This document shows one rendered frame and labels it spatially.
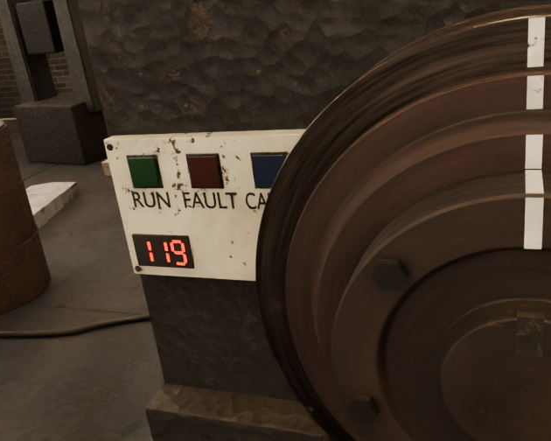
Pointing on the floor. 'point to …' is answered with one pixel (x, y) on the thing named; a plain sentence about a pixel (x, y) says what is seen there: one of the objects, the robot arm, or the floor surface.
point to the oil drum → (7, 228)
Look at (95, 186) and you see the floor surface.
